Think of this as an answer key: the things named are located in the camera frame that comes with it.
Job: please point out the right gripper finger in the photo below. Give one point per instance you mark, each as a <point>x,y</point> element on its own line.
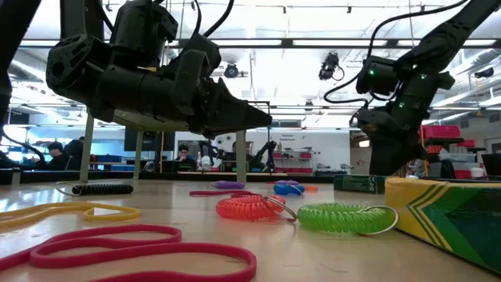
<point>401,156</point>
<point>377,156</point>

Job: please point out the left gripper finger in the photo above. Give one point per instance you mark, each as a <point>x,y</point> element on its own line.
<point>235,105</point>
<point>231,123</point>

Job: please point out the yellow green crayon box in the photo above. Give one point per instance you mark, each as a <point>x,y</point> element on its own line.
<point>450,219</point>
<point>358,184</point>

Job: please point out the orange rubber band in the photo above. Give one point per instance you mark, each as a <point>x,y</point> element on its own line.
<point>312,189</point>

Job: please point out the blue coil wristband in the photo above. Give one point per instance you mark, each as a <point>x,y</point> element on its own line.
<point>285,190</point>

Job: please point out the black coil wristband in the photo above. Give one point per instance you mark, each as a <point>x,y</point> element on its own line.
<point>105,189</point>

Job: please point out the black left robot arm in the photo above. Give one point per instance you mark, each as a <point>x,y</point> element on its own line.
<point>78,62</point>

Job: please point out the black background robot arm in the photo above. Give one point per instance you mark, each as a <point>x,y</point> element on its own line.
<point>270,150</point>

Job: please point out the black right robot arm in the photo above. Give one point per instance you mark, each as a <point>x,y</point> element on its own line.
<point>430,43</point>

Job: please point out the thin black metal stand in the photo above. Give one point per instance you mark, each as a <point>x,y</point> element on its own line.
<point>269,137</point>

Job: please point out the large red storage bin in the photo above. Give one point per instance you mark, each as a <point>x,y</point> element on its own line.
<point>440,132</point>

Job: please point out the white cylinder object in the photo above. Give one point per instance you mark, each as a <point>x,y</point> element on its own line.
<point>206,162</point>

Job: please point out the black monitor screen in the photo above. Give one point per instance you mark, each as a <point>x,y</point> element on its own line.
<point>150,143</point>

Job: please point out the person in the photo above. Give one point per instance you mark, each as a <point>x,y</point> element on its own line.
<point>74,152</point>
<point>184,150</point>
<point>56,158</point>

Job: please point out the small red storage bin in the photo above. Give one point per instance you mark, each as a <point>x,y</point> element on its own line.
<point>468,143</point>

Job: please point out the green coil wristband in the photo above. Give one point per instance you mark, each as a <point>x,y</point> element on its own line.
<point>340,218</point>

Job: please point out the orange coil wristband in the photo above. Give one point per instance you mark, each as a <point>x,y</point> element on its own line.
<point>246,207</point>

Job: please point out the black laptop screen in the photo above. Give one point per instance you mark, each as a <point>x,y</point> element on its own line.
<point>492,164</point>

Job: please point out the black ceiling device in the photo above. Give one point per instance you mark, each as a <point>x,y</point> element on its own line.
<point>484,73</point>

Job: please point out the yellow rubber band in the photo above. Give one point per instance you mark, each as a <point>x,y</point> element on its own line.
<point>137,213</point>

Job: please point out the round black ceiling camera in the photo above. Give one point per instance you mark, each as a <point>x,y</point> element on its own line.
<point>231,71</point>

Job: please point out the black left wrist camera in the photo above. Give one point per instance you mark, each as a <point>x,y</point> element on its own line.
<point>205,53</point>

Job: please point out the black hanging camera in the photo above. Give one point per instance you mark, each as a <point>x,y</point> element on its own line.
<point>326,70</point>

